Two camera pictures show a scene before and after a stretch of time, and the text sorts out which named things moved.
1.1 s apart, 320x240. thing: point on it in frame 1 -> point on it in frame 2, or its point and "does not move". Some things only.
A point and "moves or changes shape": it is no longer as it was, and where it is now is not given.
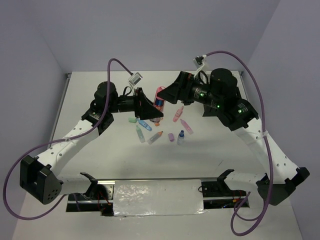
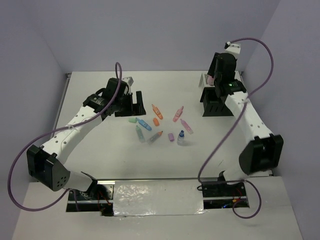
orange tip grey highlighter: [158, 134] does not move
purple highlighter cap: [171, 137] does not move
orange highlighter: [156, 120] moves or changes shape
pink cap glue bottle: [158, 102] moves or changes shape
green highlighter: [140, 134] does not move
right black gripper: [180, 89] -> [211, 69]
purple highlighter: [187, 126] does not move
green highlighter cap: [132, 119] does not move
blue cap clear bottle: [180, 140] does not move
